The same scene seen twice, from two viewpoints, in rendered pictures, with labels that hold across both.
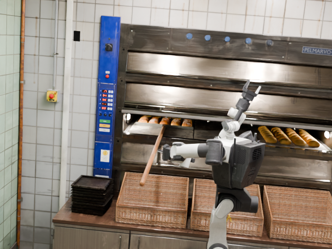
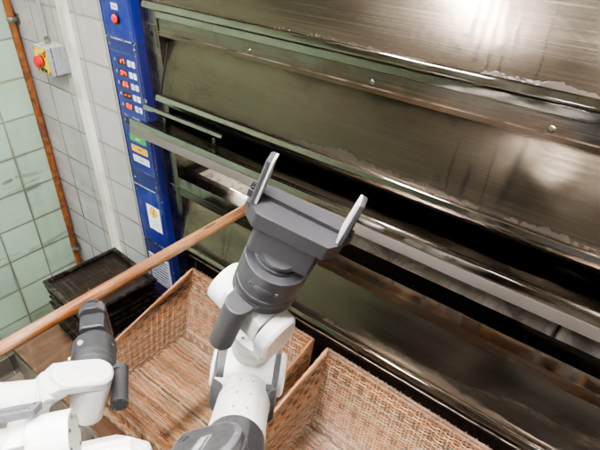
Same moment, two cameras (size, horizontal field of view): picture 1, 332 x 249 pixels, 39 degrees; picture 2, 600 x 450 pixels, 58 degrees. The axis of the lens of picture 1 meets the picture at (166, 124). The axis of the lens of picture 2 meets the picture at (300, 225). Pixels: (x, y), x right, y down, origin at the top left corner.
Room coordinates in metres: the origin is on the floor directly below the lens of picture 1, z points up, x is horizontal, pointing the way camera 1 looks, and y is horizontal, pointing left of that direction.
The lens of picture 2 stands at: (2.92, -0.91, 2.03)
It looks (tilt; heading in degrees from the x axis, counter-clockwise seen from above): 33 degrees down; 37
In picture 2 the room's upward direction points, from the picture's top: straight up
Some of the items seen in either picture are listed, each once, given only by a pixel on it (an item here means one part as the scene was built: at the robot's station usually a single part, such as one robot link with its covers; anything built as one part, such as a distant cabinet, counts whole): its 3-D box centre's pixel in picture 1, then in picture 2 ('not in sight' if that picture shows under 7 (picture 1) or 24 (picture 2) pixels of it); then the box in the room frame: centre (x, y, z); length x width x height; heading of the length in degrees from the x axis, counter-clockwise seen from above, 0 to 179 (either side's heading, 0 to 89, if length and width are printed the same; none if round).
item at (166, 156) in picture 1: (171, 154); (94, 340); (3.32, -0.05, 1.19); 0.12 x 0.10 x 0.13; 52
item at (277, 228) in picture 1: (300, 213); not in sight; (3.59, -1.13, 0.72); 0.56 x 0.49 x 0.28; 88
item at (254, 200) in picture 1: (236, 198); not in sight; (3.02, -0.51, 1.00); 0.28 x 0.13 x 0.18; 87
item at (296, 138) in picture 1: (287, 135); not in sight; (4.31, -1.14, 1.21); 0.61 x 0.48 x 0.06; 177
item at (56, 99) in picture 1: (53, 95); (51, 58); (3.93, 0.97, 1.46); 0.10 x 0.07 x 0.10; 87
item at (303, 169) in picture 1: (225, 161); (413, 340); (3.90, -0.53, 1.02); 1.79 x 0.11 x 0.19; 87
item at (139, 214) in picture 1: (153, 198); (198, 371); (3.66, 0.05, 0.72); 0.56 x 0.49 x 0.28; 88
